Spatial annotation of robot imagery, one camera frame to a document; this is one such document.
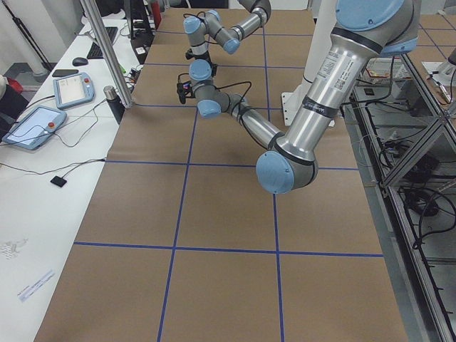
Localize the aluminium truss frame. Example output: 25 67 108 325
342 46 455 341

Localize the black smartphone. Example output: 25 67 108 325
51 69 78 78

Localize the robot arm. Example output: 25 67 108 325
183 1 421 194
183 0 271 76

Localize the teach pendant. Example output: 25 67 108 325
2 105 67 150
53 73 95 110

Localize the black computer mouse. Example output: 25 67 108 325
72 57 88 66

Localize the small black square pad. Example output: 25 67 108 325
51 176 67 187

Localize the dark water bottle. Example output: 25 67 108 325
103 85 125 124

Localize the far teach pendant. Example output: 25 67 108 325
53 73 95 110

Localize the near teach pendant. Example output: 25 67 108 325
2 105 67 150

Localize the aluminium frame post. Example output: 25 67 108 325
80 0 133 108

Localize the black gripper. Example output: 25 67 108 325
185 49 218 77
177 73 195 104

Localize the black keyboard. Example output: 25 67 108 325
86 26 119 60

